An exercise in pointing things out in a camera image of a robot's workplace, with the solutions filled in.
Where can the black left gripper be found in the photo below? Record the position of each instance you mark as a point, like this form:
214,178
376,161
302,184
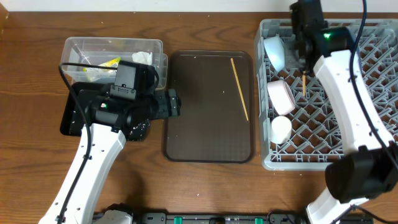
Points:
171,102

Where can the white napkin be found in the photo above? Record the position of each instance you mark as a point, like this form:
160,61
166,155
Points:
142,57

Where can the wooden chopstick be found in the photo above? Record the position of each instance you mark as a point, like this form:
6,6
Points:
239,88
304,85

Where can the yellow white snack wrapper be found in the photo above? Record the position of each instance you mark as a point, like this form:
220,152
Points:
104,70

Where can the white bowl with rice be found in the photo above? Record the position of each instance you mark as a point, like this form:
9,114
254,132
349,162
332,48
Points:
281,97

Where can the white paper cup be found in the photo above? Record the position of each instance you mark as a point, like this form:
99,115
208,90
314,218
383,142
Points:
281,128

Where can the light blue small bowl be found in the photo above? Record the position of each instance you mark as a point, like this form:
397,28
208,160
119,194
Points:
274,48

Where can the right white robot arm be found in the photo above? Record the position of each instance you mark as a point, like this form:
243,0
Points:
369,165

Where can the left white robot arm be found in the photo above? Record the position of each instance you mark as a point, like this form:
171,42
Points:
108,119

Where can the black waste tray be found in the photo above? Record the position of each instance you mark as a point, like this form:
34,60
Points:
72,122

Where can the grey plastic dishwasher rack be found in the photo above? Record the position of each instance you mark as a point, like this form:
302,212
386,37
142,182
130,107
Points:
315,141

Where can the dark brown serving tray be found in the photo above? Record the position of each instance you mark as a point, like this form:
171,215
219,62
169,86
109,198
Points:
212,126

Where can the clear plastic bin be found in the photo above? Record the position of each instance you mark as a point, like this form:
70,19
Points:
97,50

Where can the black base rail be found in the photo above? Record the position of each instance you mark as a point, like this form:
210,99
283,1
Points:
122,213

